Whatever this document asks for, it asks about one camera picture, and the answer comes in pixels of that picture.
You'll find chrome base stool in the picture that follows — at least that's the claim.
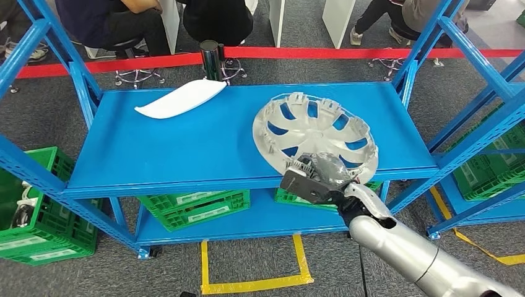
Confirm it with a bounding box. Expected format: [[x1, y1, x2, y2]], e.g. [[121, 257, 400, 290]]
[[368, 57, 405, 82], [113, 37, 166, 90], [221, 57, 248, 85]]

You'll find blue metal shelf rack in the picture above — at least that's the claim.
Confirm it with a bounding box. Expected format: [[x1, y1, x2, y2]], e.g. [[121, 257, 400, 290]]
[[0, 0, 525, 260], [426, 41, 525, 241]]

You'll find red barrier belt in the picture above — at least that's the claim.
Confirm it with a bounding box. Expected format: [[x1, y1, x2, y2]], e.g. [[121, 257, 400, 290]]
[[16, 47, 524, 79]]

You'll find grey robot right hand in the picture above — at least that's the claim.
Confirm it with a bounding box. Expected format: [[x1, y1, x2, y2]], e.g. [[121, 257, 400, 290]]
[[297, 152, 362, 192]]

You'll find silver plastic wheel cover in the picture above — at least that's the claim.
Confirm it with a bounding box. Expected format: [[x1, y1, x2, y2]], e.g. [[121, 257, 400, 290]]
[[252, 92, 380, 185]]

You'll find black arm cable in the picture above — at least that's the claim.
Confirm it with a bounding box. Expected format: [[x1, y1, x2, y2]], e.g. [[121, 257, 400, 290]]
[[358, 246, 368, 297]]

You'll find folded green plastic crate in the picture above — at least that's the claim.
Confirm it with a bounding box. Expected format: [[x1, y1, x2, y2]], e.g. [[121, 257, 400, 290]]
[[137, 189, 249, 214], [160, 192, 252, 233], [274, 180, 384, 213]]

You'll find black barrier post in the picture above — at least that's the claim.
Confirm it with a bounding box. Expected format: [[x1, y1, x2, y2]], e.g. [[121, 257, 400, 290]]
[[199, 40, 225, 82]]

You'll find white curved plastic part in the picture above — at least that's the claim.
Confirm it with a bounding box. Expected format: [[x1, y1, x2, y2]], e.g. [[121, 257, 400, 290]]
[[134, 79, 228, 120]]

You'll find white device in crate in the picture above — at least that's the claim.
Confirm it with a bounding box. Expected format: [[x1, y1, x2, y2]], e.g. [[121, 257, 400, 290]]
[[10, 182, 38, 228]]

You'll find white board panel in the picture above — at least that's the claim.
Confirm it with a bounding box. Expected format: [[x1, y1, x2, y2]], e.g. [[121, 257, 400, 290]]
[[160, 0, 181, 55], [321, 0, 357, 50], [268, 0, 286, 48]]

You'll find person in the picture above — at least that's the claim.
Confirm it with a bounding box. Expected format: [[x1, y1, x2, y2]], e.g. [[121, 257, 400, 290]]
[[0, 0, 49, 63], [176, 0, 254, 46], [55, 0, 173, 58], [349, 0, 471, 46]]

